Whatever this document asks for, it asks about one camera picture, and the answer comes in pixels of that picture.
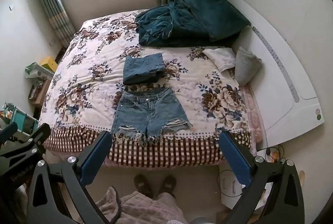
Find green white bag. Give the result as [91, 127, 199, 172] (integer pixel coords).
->
[24, 62, 55, 82]

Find white folded cloth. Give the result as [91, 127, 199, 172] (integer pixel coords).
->
[202, 47, 238, 71]

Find person's pink fleece pants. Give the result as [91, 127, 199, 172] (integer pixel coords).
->
[96, 186, 188, 224]

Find yellow box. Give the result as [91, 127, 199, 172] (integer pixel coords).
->
[40, 56, 58, 73]

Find floral bed blanket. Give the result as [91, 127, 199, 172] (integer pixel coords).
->
[39, 9, 258, 169]

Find wooden bedside cabinet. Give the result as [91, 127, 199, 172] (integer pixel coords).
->
[28, 79, 52, 108]

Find teal storage rack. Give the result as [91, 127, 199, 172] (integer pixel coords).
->
[0, 102, 39, 141]

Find white headboard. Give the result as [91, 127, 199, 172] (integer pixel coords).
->
[215, 0, 327, 148]

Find brown slipper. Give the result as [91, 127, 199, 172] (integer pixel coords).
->
[134, 174, 153, 199]
[159, 175, 177, 199]

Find black cable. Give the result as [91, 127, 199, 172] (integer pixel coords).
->
[216, 147, 287, 198]

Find grey pillow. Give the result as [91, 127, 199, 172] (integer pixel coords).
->
[234, 46, 263, 86]

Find dark teal blanket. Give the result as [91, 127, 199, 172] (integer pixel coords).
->
[135, 0, 217, 48]

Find frayed denim shorts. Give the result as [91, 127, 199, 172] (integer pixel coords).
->
[111, 91, 193, 145]

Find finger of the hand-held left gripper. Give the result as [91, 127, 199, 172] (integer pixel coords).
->
[0, 123, 51, 162]
[0, 122, 19, 145]

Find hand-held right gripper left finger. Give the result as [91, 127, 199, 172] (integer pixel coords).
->
[26, 131, 113, 224]

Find folded blue jeans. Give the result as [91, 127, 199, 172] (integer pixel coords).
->
[122, 53, 166, 85]

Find dark teal pillow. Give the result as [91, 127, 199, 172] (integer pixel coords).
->
[184, 0, 252, 43]

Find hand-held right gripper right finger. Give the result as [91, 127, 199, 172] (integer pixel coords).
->
[218, 131, 305, 224]

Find pink mattress sheet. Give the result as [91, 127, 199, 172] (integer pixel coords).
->
[239, 83, 265, 153]

